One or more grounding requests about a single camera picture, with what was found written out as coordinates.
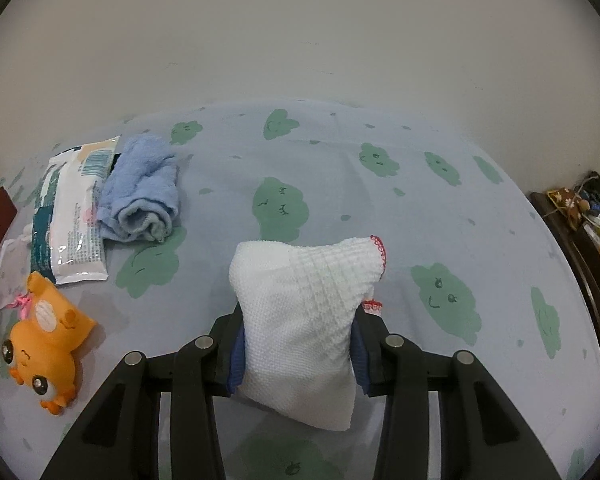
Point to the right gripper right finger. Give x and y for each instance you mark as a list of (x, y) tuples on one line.
[(483, 435)]

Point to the orange squishy animal toy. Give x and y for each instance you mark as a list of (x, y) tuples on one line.
[(39, 349)]

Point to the wet wipes packet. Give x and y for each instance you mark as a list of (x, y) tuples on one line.
[(66, 245)]

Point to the white knitted cloth pouch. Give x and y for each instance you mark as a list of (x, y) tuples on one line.
[(298, 305)]

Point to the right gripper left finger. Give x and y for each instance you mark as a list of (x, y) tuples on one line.
[(116, 435)]

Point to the light blue towel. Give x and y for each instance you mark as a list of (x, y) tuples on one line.
[(140, 198)]

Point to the blue green cloud tablecloth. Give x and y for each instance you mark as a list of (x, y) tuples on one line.
[(471, 264)]

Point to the cluttered dark side shelf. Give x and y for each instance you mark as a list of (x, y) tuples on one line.
[(573, 217)]

